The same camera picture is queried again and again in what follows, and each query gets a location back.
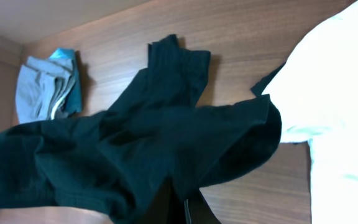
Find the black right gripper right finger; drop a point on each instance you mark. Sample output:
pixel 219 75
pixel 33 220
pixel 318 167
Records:
pixel 197 210

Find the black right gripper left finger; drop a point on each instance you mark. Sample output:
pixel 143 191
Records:
pixel 159 209

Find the black shorts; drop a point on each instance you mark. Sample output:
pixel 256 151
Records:
pixel 115 161

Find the black garment under t-shirt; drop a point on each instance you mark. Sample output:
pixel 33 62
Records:
pixel 260 86

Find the folded blue garment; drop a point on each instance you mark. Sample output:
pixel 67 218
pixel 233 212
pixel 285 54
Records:
pixel 73 102

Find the folded grey shorts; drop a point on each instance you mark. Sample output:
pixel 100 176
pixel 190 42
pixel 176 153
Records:
pixel 42 89

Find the white Puma t-shirt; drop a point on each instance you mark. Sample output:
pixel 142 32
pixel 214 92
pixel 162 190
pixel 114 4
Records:
pixel 316 92

